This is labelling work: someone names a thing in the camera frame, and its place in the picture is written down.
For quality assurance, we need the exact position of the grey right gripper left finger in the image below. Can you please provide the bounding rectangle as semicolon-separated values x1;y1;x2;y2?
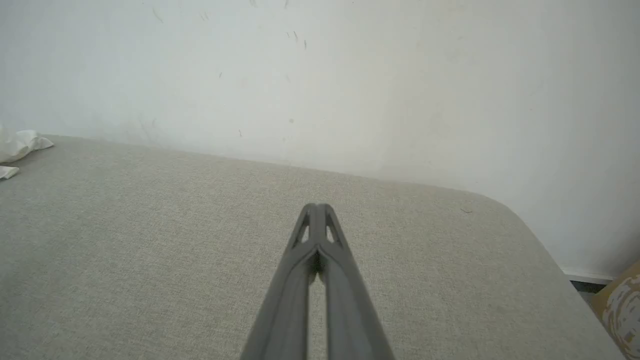
240;203;318;360

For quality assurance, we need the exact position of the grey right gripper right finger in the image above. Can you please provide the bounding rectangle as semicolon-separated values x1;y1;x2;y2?
317;203;397;360

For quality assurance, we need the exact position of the white shirt with black stitching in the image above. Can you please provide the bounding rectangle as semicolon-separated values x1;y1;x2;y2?
0;125;55;181

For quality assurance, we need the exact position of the grey fabric sofa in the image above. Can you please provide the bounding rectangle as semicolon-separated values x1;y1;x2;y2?
0;134;628;360

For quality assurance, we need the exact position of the white baseboard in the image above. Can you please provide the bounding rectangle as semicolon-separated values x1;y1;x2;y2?
562;267;616;285

